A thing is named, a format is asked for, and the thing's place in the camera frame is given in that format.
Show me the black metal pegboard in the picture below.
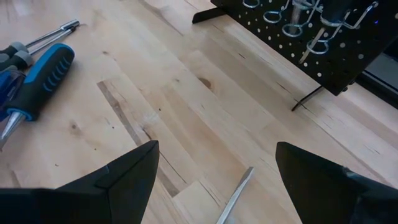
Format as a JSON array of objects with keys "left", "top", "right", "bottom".
[{"left": 192, "top": 0, "right": 398, "bottom": 112}]

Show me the red screwdriver marked 1/4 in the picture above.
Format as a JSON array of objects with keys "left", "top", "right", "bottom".
[{"left": 216, "top": 167, "right": 255, "bottom": 224}]

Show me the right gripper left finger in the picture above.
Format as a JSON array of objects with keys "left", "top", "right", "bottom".
[{"left": 0, "top": 139, "right": 160, "bottom": 224}]

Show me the black blue handle screwdriver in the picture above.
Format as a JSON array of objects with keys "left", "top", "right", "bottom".
[{"left": 0, "top": 42, "right": 75, "bottom": 150}]

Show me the blue clear handle screwdriver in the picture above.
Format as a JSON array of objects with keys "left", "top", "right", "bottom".
[{"left": 0, "top": 68, "right": 27, "bottom": 122}]

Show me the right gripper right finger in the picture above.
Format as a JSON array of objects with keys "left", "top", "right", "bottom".
[{"left": 275, "top": 141, "right": 398, "bottom": 224}]

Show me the silver wire ring rack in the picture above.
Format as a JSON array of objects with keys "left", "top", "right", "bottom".
[{"left": 242, "top": 0, "right": 380, "bottom": 56}]

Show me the grey black nut driver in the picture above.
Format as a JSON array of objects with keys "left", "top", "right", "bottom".
[
  {"left": 0, "top": 19, "right": 81, "bottom": 63},
  {"left": 0, "top": 26, "right": 77, "bottom": 72}
]

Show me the black aluminium table frame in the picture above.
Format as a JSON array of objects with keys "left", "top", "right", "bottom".
[{"left": 356, "top": 71, "right": 398, "bottom": 110}]

